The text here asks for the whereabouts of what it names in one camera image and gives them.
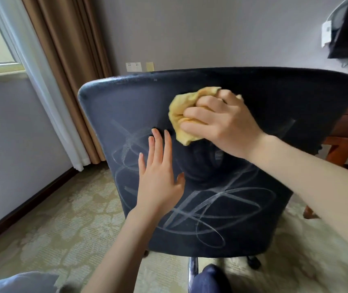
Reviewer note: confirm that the yellow cleaning cloth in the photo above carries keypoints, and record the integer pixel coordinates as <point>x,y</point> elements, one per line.
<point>180,103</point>

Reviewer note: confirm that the black leather chair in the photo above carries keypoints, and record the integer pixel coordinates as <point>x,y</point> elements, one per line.
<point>284,97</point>

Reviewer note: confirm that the person's right forearm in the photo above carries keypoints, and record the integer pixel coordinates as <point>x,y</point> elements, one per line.
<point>320,192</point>

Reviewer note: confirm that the large white socket plate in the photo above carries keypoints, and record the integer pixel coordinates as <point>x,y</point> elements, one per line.
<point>133,67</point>

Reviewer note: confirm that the brown and white curtains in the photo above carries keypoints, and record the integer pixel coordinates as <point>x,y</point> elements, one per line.
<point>39,73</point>

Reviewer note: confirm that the person's left forearm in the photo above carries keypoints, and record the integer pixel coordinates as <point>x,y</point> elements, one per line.
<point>122,256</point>

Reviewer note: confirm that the white wall unit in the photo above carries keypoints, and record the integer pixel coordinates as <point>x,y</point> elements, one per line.
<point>326,33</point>

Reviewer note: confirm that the dark wooden baseboard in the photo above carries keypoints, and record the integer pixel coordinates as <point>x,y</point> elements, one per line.
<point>24,207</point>

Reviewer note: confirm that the yellow switch plate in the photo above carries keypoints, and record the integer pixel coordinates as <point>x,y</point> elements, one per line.
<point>150,66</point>

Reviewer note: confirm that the navy dress with white trim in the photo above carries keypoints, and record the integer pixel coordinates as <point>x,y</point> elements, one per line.
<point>210,280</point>

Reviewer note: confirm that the person's right hand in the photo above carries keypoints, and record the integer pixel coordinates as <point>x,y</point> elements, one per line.
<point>232,128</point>

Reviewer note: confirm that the red-brown wooden table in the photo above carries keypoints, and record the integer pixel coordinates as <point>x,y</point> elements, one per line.
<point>345,143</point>

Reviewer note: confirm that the white bed sheet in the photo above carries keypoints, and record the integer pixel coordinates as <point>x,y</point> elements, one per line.
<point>15,283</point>

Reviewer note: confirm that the person's left hand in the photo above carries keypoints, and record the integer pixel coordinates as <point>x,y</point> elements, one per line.
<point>158,192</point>

